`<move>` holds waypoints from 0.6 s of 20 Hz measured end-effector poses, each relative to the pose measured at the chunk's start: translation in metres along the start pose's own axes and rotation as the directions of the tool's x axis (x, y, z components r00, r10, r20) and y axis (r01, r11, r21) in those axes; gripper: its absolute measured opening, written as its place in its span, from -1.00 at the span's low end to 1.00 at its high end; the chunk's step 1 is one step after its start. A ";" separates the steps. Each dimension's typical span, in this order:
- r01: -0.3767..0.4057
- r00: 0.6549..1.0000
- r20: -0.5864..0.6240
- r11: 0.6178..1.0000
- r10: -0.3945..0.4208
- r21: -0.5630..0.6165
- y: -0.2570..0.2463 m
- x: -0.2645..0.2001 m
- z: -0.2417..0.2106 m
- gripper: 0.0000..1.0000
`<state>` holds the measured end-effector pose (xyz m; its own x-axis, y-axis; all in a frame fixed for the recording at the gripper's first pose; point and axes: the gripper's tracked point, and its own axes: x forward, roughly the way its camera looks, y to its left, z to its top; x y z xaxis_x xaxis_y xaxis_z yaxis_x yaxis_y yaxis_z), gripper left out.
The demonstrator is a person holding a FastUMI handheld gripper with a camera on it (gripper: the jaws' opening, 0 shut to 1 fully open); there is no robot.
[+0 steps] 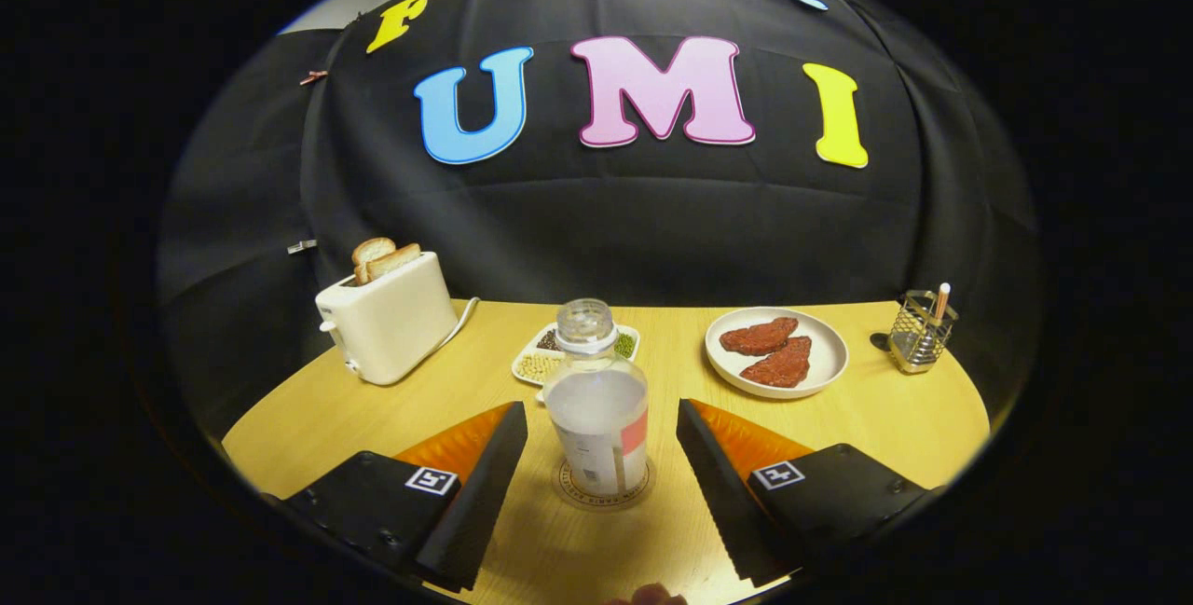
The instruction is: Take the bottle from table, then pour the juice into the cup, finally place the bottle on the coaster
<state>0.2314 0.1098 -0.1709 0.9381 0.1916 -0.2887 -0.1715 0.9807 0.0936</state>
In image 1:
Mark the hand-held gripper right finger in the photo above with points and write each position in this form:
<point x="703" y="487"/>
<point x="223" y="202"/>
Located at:
<point x="727" y="502"/>

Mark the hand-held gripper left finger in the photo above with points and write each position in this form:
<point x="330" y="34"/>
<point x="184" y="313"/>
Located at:
<point x="480" y="502"/>

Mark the round wooden coaster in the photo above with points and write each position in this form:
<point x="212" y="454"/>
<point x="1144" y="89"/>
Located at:
<point x="606" y="503"/>

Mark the clear plastic juice bottle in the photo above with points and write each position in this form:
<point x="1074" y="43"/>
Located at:
<point x="596" y="428"/>

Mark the white divided dish with grains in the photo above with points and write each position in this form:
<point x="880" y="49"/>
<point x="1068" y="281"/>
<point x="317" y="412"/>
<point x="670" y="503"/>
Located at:
<point x="531" y="367"/>

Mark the red meat slice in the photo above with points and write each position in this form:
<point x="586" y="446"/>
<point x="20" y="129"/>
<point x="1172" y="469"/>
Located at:
<point x="781" y="364"/>
<point x="760" y="336"/>

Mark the wooden table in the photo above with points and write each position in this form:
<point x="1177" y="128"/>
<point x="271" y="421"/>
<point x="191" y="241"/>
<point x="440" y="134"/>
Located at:
<point x="671" y="344"/>

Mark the white round plate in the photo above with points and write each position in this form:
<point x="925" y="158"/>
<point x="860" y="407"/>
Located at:
<point x="829" y="353"/>

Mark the white toaster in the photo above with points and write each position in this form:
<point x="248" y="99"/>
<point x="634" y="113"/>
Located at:
<point x="391" y="325"/>

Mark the toast slice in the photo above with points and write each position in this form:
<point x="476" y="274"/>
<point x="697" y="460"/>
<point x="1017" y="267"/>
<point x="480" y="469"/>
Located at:
<point x="371" y="253"/>
<point x="399" y="260"/>

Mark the black backdrop cloth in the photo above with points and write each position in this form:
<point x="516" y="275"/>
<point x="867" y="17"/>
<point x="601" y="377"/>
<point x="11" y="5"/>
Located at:
<point x="652" y="223"/>

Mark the white and orange pen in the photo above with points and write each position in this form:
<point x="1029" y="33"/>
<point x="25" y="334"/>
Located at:
<point x="942" y="299"/>

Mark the silver clip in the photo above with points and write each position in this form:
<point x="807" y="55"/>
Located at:
<point x="302" y="246"/>

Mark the copper clip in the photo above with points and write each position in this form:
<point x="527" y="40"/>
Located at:
<point x="313" y="77"/>

